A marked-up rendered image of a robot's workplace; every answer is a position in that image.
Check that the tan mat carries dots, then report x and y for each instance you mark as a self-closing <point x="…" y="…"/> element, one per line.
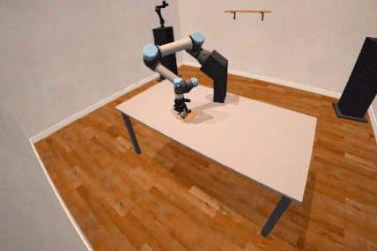
<point x="188" y="118"/>

